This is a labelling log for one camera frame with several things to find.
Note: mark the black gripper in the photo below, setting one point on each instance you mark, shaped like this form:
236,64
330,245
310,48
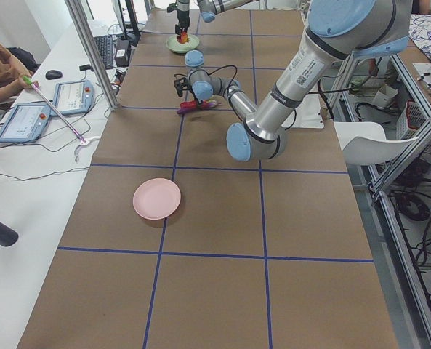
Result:
199,102
182,14

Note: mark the red chili pepper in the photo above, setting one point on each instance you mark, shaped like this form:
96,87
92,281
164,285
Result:
188,106

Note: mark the purple eggplant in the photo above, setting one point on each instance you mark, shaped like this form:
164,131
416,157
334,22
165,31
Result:
209,104

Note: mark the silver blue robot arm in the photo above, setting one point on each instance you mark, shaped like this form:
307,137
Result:
207,8
335,30

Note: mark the green plate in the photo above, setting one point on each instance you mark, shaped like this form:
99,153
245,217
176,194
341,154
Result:
181,48

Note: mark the black keyboard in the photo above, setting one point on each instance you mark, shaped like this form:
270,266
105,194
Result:
105,47

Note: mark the far blue teach pendant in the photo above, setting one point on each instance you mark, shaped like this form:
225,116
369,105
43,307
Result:
73,97

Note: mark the blue teach pendant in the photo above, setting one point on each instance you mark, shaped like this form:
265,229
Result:
25,123
73,97

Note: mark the pink plate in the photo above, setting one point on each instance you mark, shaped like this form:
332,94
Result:
156,199

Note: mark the black computer mouse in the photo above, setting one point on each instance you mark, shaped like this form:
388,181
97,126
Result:
53,74

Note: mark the metal pointer stick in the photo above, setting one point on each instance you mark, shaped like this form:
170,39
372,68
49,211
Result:
83,141

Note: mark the near blue teach pendant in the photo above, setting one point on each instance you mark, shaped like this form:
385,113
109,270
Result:
25,123

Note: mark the person in brown shirt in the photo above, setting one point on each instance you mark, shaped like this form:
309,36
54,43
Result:
14,76

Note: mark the white plastic chair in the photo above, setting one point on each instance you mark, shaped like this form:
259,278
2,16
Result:
365,143

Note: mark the aluminium frame post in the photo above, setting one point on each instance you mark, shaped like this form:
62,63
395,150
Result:
81,24

